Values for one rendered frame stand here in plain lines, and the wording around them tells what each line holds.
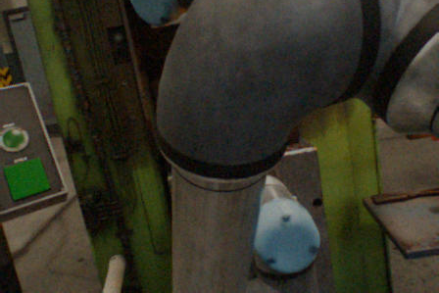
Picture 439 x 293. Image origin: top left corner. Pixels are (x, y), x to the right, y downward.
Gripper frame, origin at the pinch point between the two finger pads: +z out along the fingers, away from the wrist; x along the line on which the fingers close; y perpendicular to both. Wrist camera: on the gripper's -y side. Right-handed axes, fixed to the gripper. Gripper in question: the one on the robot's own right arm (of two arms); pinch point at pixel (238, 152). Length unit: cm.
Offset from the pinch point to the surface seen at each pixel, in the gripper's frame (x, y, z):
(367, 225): 41, 45, 43
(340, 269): 30, 57, 42
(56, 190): -38.9, 3.4, 12.0
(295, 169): 15.7, 13.5, 21.8
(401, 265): 78, 100, 99
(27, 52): -240, -52, 674
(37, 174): -41.9, -0.8, 12.3
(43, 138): -40.5, -7.3, 17.9
